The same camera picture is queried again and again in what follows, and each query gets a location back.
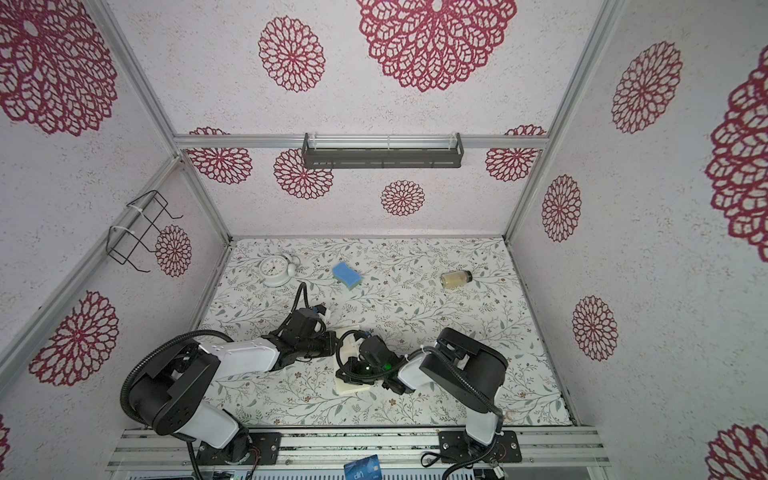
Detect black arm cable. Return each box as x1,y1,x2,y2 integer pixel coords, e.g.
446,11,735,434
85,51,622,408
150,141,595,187
119,281,328,428
334,328,505,421

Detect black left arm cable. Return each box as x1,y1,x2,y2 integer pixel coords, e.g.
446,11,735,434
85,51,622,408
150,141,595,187
119,281,328,428

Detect white alarm clock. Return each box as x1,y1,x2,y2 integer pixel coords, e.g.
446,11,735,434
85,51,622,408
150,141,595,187
258,254,301,288

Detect black wire wall basket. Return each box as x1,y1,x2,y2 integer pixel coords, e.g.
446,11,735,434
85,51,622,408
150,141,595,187
105,189,183,274

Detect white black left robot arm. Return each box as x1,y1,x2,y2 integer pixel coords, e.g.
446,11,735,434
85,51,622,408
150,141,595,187
119,304,337,450

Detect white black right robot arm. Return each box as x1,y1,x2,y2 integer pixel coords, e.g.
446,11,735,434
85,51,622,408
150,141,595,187
334,327,508,447

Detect blue card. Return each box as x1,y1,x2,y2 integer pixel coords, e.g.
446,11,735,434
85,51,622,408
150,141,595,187
344,455,383,480

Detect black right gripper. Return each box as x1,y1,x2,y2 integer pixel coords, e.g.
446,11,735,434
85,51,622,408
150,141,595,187
337,353,391,380

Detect glass jar with black lid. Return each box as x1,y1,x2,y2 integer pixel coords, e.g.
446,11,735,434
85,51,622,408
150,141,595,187
440,270,473,290

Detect blue yellow sponge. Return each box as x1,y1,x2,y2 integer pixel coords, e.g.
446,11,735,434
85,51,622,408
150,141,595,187
332,262,362,290

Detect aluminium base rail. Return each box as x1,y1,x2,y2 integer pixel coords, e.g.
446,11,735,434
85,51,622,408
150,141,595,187
103,426,617,479

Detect cream square paper sheet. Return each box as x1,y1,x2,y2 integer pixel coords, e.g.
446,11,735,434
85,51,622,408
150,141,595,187
334,330,373,397

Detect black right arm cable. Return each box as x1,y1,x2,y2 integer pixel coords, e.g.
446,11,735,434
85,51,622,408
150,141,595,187
334,328,505,421

